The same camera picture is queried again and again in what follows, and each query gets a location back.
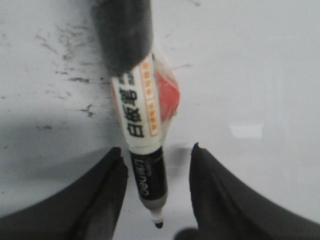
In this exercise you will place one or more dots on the red magnet taped to marker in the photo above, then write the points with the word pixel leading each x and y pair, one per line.
pixel 168 88

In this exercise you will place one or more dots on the white whiteboard with metal frame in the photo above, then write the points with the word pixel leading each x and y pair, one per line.
pixel 249 78

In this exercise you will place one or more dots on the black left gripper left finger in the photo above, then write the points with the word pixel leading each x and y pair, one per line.
pixel 88 209

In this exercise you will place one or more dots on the black and white whiteboard marker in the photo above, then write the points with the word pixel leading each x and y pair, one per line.
pixel 124 28

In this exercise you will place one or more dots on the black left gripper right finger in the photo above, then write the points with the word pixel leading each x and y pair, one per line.
pixel 225 208

